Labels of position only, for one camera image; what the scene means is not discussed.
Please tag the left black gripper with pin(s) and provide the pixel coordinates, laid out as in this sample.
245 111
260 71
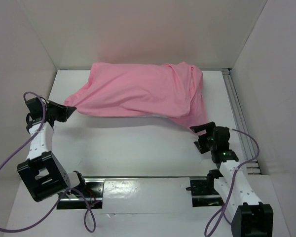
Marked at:
65 111

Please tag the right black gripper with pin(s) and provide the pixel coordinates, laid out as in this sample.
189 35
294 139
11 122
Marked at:
203 139

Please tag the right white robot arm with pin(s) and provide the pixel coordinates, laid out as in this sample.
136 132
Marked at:
250 216

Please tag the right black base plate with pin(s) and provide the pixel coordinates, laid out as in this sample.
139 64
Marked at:
202 194

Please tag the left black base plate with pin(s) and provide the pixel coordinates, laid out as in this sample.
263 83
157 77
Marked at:
93 192

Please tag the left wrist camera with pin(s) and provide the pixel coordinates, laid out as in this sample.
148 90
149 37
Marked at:
36 107

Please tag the aluminium frame rail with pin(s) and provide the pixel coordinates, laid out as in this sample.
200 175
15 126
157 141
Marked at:
247 145

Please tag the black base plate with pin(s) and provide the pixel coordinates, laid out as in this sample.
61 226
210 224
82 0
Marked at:
202 194
93 192

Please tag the pink satin pillowcase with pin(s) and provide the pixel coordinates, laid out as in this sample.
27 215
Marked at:
174 91

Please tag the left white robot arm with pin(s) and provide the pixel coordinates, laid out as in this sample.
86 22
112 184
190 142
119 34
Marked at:
41 172

